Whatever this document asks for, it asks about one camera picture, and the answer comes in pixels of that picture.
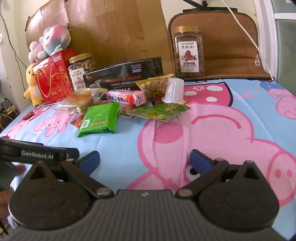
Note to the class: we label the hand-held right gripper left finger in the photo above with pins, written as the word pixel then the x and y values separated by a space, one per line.
pixel 89 160

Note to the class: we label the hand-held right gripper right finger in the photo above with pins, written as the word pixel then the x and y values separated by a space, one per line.
pixel 201 160

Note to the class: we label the clear bag of brown biscuits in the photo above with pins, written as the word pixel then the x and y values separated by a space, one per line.
pixel 81 99

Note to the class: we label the pink candy box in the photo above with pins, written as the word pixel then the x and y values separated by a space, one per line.
pixel 126 97

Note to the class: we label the clear yellow-edged peanut bag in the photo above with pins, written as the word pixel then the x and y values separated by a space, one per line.
pixel 152 87

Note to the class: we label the printed blanket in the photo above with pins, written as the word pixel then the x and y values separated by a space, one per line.
pixel 208 120

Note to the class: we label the small red packet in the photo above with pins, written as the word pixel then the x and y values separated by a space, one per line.
pixel 77 121
pixel 29 115

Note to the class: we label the green snack packet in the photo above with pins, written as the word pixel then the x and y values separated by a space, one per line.
pixel 100 119

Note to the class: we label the yellow-green snack packet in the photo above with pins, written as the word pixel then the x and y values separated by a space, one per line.
pixel 159 111

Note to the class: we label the yellow plush duck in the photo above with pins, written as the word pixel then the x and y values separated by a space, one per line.
pixel 32 85

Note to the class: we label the clear plastic cup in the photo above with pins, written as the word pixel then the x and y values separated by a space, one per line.
pixel 173 91

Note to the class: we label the red gift bag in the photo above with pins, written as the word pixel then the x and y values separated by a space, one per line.
pixel 55 78

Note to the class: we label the round gold lid nut jar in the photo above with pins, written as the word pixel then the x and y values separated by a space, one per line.
pixel 79 69

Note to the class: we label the black printed carton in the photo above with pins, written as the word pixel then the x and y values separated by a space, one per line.
pixel 124 74

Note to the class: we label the square gold lid nut jar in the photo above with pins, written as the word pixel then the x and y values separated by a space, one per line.
pixel 188 53

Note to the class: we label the pink and blue plush toy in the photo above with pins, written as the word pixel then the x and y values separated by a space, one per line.
pixel 52 40

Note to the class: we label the brown wooden chair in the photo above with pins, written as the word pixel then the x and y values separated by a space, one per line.
pixel 231 46

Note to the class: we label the wooden board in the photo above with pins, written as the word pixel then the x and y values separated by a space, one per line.
pixel 115 34

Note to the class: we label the black stand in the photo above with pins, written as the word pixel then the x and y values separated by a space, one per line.
pixel 196 5

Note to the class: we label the white window frame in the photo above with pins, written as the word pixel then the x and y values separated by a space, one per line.
pixel 272 27

